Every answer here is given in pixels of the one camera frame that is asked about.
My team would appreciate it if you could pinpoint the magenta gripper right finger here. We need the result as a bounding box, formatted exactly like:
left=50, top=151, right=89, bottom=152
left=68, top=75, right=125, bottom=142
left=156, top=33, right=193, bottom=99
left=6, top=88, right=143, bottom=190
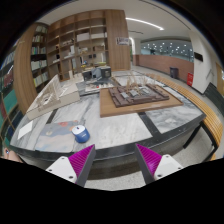
left=135, top=144, right=183, bottom=184

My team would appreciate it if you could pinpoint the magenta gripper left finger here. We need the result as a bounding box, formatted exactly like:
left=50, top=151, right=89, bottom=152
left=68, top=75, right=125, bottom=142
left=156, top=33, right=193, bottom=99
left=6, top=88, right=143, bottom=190
left=46, top=145, right=96, bottom=187

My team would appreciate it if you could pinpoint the blue and white mouse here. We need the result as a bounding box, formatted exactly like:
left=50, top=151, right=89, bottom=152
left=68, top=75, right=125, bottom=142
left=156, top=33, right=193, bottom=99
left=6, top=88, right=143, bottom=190
left=72, top=125, right=90, bottom=143

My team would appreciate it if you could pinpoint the grey patterned mouse pad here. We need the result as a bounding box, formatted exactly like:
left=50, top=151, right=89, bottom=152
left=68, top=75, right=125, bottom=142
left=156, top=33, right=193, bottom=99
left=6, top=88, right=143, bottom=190
left=35, top=120, right=78, bottom=153

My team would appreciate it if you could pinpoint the white paper sheet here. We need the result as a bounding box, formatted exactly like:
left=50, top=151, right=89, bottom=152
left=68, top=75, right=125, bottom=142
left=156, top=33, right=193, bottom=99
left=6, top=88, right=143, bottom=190
left=18, top=121, right=33, bottom=139

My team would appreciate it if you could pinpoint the brown model on wooden board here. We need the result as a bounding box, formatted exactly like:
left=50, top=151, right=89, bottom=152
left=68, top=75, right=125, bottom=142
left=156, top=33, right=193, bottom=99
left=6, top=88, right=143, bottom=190
left=100, top=84, right=183, bottom=118

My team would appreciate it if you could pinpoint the wooden slatted bench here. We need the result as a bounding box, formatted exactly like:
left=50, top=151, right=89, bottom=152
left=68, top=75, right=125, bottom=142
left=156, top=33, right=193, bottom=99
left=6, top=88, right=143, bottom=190
left=146, top=73, right=224, bottom=162

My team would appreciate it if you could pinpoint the white architectural model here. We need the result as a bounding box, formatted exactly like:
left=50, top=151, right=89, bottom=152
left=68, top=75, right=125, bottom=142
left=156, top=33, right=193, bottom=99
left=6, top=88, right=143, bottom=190
left=26, top=75, right=80, bottom=120

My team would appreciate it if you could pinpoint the pale site plan model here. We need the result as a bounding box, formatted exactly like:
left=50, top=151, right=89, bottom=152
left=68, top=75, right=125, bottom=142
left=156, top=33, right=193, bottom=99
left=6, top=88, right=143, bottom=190
left=113, top=75, right=155, bottom=86

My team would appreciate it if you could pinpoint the dark trash bin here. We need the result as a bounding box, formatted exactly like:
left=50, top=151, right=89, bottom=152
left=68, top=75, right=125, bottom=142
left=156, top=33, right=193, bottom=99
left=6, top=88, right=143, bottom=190
left=170, top=67, right=179, bottom=79

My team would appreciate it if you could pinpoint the red sign stand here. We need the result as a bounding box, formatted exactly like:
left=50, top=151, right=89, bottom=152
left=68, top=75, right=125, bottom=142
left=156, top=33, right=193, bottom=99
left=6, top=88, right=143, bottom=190
left=187, top=73, right=194, bottom=86

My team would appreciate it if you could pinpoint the grey building model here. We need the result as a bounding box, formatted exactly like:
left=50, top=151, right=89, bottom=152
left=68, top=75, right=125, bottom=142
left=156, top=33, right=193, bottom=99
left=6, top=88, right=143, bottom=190
left=82, top=66, right=111, bottom=81

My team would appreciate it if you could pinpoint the wooden reception counter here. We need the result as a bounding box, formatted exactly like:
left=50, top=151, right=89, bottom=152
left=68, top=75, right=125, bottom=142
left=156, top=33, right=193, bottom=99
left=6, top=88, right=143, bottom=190
left=133, top=55, right=194, bottom=82

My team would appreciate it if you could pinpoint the curved wooden bookshelf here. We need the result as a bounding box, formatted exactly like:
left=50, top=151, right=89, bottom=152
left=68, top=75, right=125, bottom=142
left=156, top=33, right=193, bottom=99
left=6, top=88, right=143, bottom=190
left=14, top=23, right=49, bottom=114

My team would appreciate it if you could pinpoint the wooden bookshelf unit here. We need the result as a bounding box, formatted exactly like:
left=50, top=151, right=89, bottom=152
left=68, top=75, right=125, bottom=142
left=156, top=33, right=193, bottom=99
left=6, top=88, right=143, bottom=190
left=47, top=9, right=130, bottom=81

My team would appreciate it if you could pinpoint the black wall screen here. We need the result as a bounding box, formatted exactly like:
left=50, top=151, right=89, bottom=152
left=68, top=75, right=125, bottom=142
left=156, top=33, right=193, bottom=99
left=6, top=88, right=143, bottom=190
left=194, top=52, right=203, bottom=62

